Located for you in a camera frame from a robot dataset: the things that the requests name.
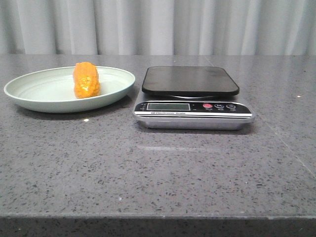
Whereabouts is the orange corn cob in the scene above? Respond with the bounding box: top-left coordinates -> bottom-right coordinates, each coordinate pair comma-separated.
73,62 -> 101,99

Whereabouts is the silver digital kitchen scale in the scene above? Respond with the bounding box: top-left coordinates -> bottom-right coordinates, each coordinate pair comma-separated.
133,66 -> 255,130

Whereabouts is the pale green plate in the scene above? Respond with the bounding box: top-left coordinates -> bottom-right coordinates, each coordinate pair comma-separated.
4,66 -> 135,113

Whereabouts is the white pleated curtain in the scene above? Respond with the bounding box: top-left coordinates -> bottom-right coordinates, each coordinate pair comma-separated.
0,0 -> 316,55

